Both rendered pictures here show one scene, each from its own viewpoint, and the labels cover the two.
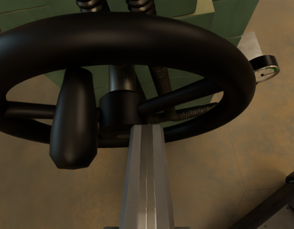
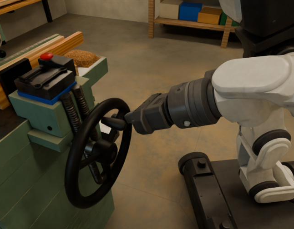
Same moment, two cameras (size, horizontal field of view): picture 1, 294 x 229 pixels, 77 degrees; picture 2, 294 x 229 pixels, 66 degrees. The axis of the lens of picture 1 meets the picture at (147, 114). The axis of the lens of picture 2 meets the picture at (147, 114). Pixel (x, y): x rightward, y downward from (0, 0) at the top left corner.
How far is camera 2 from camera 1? 0.48 m
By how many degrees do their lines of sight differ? 51
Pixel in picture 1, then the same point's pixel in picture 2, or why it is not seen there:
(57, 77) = (15, 220)
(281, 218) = (199, 184)
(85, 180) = not seen: outside the picture
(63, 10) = (63, 126)
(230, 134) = (134, 187)
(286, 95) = (132, 141)
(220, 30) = not seen: hidden behind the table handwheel
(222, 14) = not seen: hidden behind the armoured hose
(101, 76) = (44, 193)
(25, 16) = (6, 167)
